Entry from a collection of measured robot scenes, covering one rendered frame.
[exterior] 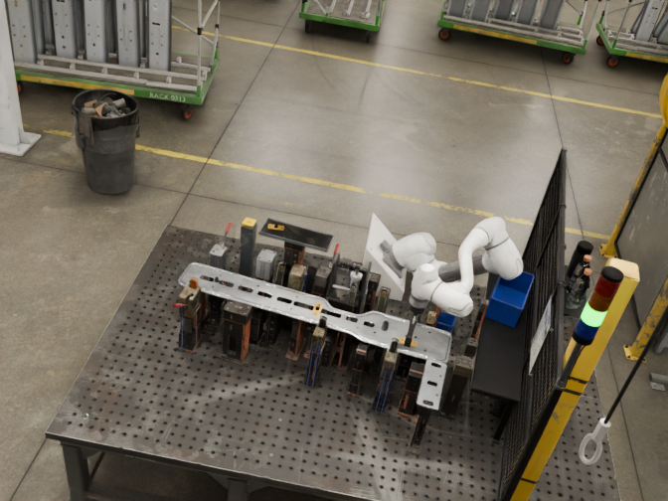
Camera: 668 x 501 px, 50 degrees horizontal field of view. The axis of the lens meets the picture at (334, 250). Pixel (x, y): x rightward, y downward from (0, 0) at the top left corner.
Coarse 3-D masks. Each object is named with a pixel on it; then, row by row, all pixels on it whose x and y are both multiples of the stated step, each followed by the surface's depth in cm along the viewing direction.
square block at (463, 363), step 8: (456, 360) 330; (464, 360) 331; (472, 360) 331; (456, 368) 329; (464, 368) 327; (456, 376) 332; (464, 376) 330; (448, 384) 343; (456, 384) 335; (464, 384) 333; (448, 392) 339; (456, 392) 337; (448, 400) 342; (456, 400) 340; (440, 408) 352; (448, 408) 345; (456, 408) 343; (440, 416) 349; (448, 416) 348
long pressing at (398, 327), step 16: (192, 272) 363; (208, 272) 365; (224, 272) 366; (208, 288) 355; (224, 288) 357; (256, 288) 360; (272, 288) 361; (288, 288) 362; (256, 304) 351; (272, 304) 352; (288, 304) 354; (304, 320) 347; (336, 320) 349; (368, 320) 352; (384, 320) 354; (400, 320) 355; (368, 336) 343; (384, 336) 345; (400, 336) 346; (432, 336) 349; (448, 336) 351; (400, 352) 339; (416, 352) 339; (432, 352) 340; (448, 352) 342
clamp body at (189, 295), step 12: (192, 288) 345; (180, 300) 341; (192, 300) 339; (180, 312) 346; (192, 312) 344; (192, 324) 356; (180, 336) 356; (192, 336) 355; (180, 348) 360; (192, 348) 359
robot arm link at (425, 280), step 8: (424, 264) 316; (416, 272) 317; (424, 272) 313; (432, 272) 313; (416, 280) 317; (424, 280) 314; (432, 280) 314; (440, 280) 316; (416, 288) 318; (424, 288) 315; (432, 288) 313; (416, 296) 321; (424, 296) 317
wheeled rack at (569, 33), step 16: (448, 0) 991; (448, 16) 930; (464, 16) 947; (512, 16) 962; (448, 32) 938; (480, 32) 921; (496, 32) 918; (512, 32) 922; (528, 32) 922; (544, 32) 938; (560, 32) 937; (576, 32) 954; (560, 48) 914; (576, 48) 910
